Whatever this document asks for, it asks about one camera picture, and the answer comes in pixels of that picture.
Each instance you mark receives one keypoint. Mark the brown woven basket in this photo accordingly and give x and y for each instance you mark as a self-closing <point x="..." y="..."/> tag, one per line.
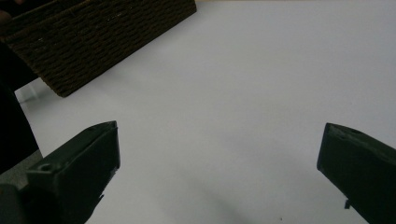
<point x="93" y="43"/>

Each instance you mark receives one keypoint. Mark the white board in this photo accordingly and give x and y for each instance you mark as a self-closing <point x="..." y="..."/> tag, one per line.
<point x="218" y="93"/>

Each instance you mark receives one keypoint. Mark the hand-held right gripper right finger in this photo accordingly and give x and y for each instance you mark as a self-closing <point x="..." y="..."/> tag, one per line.
<point x="361" y="168"/>

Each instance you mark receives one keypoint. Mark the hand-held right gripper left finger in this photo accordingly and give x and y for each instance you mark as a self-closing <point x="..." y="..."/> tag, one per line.
<point x="77" y="168"/>

